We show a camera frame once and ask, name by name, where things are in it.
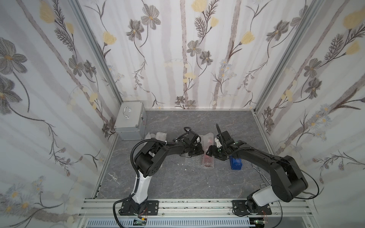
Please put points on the metal tongs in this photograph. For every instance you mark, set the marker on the metal tongs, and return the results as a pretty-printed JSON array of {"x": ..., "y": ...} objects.
[{"x": 265, "y": 182}]

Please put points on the bubble wrap sheet stack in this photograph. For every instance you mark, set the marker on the bubble wrap sheet stack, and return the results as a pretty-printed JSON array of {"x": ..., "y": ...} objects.
[{"x": 195, "y": 161}]

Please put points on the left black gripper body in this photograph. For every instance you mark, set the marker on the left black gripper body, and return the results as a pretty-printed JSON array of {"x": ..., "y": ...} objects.
[{"x": 195, "y": 147}]

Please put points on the pink red bottle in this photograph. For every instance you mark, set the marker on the pink red bottle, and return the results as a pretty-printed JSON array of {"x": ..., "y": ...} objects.
[{"x": 207, "y": 141}]

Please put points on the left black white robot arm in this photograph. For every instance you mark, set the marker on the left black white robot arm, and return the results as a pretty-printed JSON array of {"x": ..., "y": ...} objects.
[{"x": 148, "y": 156}]

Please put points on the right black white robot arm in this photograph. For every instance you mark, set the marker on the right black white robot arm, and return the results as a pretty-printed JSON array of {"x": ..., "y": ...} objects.
[{"x": 287, "y": 179}]

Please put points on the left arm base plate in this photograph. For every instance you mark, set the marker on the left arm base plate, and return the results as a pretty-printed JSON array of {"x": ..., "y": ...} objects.
[{"x": 148, "y": 207}]

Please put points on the single bubble wrap sheet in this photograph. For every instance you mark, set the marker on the single bubble wrap sheet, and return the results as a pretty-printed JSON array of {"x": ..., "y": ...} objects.
[{"x": 150, "y": 136}]

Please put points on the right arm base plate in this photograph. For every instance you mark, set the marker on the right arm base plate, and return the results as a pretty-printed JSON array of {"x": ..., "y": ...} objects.
[{"x": 249, "y": 207}]

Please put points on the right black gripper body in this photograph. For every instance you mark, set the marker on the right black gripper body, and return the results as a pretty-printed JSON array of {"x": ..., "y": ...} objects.
[{"x": 216, "y": 149}]

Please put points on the blue tape dispenser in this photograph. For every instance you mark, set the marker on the blue tape dispenser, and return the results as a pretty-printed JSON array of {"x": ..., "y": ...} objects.
[{"x": 235, "y": 163}]

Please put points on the grey metal case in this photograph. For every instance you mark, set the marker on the grey metal case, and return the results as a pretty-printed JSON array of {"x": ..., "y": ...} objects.
[{"x": 131, "y": 121}]

